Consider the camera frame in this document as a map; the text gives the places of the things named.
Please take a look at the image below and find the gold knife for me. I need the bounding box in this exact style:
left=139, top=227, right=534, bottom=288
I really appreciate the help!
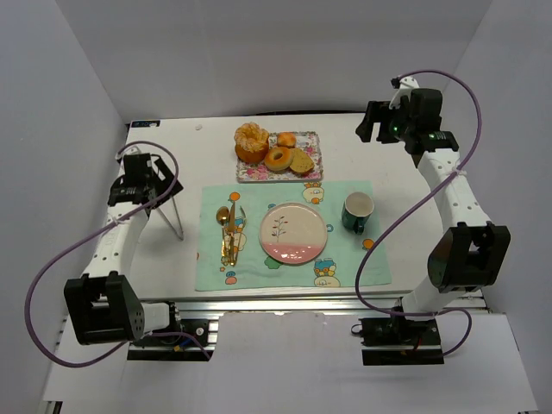
left=228, top=201, right=235, bottom=266

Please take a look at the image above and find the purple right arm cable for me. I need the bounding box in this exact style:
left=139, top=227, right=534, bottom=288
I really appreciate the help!
left=353, top=69, right=483, bottom=360

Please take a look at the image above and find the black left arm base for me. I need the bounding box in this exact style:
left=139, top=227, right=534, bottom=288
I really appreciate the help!
left=127, top=303, right=218, bottom=362

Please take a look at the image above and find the bagel ring bread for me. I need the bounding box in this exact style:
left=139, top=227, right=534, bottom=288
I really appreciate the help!
left=264, top=147, right=294, bottom=172

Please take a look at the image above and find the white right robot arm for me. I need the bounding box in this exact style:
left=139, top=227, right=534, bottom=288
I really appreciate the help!
left=355, top=88, right=511, bottom=320

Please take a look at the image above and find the aluminium frame rail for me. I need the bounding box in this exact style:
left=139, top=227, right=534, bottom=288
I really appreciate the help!
left=141, top=286, right=492, bottom=323

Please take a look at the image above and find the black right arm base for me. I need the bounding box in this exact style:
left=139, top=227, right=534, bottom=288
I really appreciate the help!
left=350, top=315, right=444, bottom=367

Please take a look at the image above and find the pink white ceramic plate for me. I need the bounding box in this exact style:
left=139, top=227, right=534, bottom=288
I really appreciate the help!
left=259, top=203, right=328, bottom=265

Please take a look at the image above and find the gold fork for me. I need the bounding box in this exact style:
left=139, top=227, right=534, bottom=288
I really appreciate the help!
left=221, top=207, right=247, bottom=266

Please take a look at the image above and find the herb bread slice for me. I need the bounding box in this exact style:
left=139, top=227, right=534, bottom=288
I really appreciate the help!
left=290, top=147, right=315, bottom=175

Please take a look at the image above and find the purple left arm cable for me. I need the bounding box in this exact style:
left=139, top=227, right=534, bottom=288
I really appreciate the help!
left=24, top=141, right=212, bottom=369

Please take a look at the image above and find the dark green mug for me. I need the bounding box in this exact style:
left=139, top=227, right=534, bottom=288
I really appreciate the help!
left=342, top=191, right=374, bottom=235

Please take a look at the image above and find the mint cartoon placemat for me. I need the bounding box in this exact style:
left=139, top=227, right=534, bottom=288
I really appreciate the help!
left=195, top=181, right=380, bottom=292

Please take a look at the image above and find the orange bundt bread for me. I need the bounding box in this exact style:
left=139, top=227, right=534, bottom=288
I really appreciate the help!
left=234, top=122, right=269, bottom=164

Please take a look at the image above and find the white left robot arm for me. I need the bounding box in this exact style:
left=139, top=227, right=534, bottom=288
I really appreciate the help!
left=64, top=147, right=183, bottom=345

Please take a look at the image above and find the gold spoon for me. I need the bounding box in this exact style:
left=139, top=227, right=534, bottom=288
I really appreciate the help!
left=216, top=206, right=229, bottom=258

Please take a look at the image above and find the round bread roll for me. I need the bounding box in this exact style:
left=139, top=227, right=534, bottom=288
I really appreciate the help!
left=276, top=132, right=297, bottom=148

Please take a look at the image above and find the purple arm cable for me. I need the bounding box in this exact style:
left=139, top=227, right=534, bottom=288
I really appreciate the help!
left=353, top=69, right=483, bottom=360
left=24, top=141, right=212, bottom=369

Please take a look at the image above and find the floral rectangular tray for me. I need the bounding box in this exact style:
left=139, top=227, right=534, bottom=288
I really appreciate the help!
left=235, top=131, right=323, bottom=184

